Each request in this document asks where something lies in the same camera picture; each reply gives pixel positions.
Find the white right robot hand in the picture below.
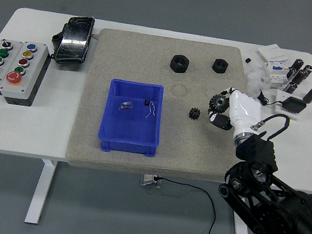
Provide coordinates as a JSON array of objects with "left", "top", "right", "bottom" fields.
[{"left": 204, "top": 84, "right": 267, "bottom": 140}]

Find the large black gear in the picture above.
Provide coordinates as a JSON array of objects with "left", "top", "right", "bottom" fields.
[{"left": 207, "top": 92, "right": 230, "bottom": 114}]

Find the small black hex nut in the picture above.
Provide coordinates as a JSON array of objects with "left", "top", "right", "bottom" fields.
[{"left": 211, "top": 57, "right": 231, "bottom": 75}]

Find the flat white box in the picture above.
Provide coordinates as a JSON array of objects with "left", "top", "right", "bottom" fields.
[{"left": 256, "top": 41, "right": 290, "bottom": 65}]

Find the large black hex nut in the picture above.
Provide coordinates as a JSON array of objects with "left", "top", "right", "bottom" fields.
[{"left": 168, "top": 53, "right": 191, "bottom": 75}]

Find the blue plastic box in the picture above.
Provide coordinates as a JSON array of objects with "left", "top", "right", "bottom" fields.
[{"left": 95, "top": 77, "right": 169, "bottom": 159}]

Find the silver table motor box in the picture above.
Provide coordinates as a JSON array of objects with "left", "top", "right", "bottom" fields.
[{"left": 138, "top": 172, "right": 163, "bottom": 189}]

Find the grey emergency-stop control box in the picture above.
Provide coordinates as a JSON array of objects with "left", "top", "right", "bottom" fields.
[{"left": 0, "top": 38, "right": 54, "bottom": 110}]

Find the crumpled clear plastic bag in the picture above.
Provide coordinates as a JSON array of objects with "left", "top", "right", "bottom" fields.
[{"left": 241, "top": 65, "right": 272, "bottom": 100}]

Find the small black gear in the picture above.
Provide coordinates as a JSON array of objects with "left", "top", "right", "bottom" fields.
[{"left": 188, "top": 106, "right": 203, "bottom": 123}]

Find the white circuit breaker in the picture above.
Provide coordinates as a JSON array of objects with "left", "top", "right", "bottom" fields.
[{"left": 260, "top": 56, "right": 296, "bottom": 92}]

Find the white thread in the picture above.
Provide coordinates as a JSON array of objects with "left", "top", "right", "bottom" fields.
[{"left": 144, "top": 101, "right": 159, "bottom": 122}]

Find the grey-brown foam mat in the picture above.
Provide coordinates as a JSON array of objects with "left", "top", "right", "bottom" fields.
[{"left": 63, "top": 24, "right": 278, "bottom": 193}]

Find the small clear plastic bag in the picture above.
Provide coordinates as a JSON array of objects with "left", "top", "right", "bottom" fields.
[{"left": 117, "top": 99, "right": 134, "bottom": 112}]

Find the black wrapped device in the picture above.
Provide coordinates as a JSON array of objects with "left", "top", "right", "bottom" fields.
[{"left": 47, "top": 12, "right": 97, "bottom": 70}]

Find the black adapter with cord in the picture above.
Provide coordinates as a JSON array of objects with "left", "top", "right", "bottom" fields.
[{"left": 254, "top": 88, "right": 309, "bottom": 116}]

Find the black floor cable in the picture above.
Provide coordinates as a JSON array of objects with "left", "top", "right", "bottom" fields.
[{"left": 146, "top": 176, "right": 221, "bottom": 234}]

